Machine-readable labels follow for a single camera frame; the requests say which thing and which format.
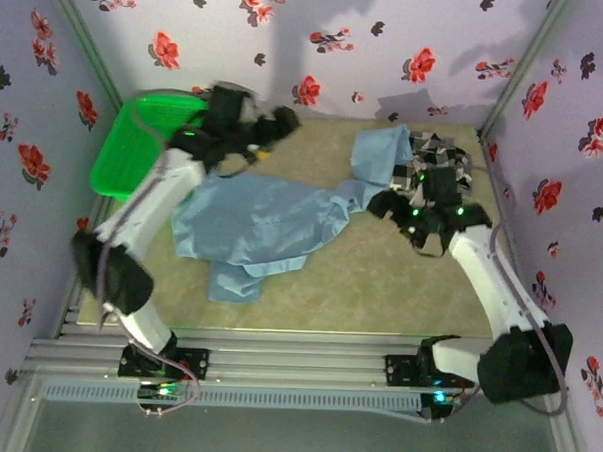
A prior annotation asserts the light blue long sleeve shirt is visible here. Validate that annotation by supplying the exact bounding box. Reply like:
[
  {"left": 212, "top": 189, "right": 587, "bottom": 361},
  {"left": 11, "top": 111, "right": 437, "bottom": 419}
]
[{"left": 167, "top": 114, "right": 417, "bottom": 312}]

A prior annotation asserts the black white plaid shirt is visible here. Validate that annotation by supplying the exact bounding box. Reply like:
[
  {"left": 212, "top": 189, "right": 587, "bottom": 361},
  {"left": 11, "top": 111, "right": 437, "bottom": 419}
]
[{"left": 387, "top": 129, "right": 480, "bottom": 210}]

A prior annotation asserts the green plastic basket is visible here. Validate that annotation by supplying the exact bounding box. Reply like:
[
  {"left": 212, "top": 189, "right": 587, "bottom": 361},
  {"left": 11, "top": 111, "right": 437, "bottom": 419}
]
[{"left": 89, "top": 84, "right": 211, "bottom": 204}]

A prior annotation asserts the right controller circuit board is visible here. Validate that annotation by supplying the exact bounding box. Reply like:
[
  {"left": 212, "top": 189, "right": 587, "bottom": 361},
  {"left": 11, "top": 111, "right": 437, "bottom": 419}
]
[{"left": 420, "top": 388, "right": 463, "bottom": 424}]

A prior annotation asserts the controller circuit board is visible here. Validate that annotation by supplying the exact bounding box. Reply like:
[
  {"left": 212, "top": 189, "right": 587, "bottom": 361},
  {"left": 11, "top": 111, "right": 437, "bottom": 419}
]
[
  {"left": 420, "top": 388, "right": 463, "bottom": 424},
  {"left": 136, "top": 378, "right": 189, "bottom": 402}
]

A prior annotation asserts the left controller circuit board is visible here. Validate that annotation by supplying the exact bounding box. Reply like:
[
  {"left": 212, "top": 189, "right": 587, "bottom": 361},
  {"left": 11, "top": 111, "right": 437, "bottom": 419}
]
[{"left": 136, "top": 378, "right": 189, "bottom": 402}]

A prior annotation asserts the thin black left camera cable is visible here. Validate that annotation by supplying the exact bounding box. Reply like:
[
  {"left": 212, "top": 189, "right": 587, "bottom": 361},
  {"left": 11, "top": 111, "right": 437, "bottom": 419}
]
[{"left": 216, "top": 150, "right": 257, "bottom": 181}]

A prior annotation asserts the thin black camera cable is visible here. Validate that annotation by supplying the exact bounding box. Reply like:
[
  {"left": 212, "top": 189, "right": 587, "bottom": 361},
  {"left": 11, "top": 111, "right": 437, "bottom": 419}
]
[
  {"left": 216, "top": 150, "right": 257, "bottom": 181},
  {"left": 410, "top": 229, "right": 456, "bottom": 260}
]

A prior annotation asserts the thin black right camera cable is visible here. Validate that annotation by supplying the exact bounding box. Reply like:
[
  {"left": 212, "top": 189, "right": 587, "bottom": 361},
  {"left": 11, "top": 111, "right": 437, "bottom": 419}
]
[{"left": 410, "top": 229, "right": 456, "bottom": 260}]

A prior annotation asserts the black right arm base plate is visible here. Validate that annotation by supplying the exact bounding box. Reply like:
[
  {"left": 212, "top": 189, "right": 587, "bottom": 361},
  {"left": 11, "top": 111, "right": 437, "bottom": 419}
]
[{"left": 383, "top": 353, "right": 477, "bottom": 393}]

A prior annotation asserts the left aluminium corner post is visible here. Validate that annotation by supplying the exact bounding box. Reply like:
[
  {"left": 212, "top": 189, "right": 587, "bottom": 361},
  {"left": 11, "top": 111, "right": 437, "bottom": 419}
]
[{"left": 36, "top": 0, "right": 127, "bottom": 109}]

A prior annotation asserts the aluminium corner post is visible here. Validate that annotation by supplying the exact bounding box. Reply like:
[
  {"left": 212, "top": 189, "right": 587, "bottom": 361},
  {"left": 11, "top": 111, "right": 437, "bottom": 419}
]
[
  {"left": 478, "top": 0, "right": 573, "bottom": 141},
  {"left": 36, "top": 0, "right": 127, "bottom": 109}
]

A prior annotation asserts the right aluminium corner post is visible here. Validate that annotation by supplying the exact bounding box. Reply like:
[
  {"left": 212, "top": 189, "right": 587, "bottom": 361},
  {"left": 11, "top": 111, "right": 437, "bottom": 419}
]
[{"left": 478, "top": 0, "right": 573, "bottom": 141}]

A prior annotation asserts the aluminium rail frame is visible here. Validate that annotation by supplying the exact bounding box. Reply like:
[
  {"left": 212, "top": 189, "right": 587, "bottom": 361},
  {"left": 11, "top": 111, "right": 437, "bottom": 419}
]
[{"left": 22, "top": 316, "right": 573, "bottom": 399}]

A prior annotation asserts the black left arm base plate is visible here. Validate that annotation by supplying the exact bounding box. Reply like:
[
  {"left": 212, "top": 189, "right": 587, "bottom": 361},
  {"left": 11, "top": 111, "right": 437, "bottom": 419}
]
[{"left": 118, "top": 344, "right": 211, "bottom": 382}]

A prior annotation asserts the grey right arm cable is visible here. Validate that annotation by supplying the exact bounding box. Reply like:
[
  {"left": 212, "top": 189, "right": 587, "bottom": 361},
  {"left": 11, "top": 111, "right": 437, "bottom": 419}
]
[{"left": 420, "top": 161, "right": 581, "bottom": 430}]

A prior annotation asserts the grey slotted cable duct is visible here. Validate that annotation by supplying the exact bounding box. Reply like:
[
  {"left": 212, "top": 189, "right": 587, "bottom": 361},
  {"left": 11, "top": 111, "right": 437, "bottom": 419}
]
[{"left": 38, "top": 377, "right": 423, "bottom": 417}]

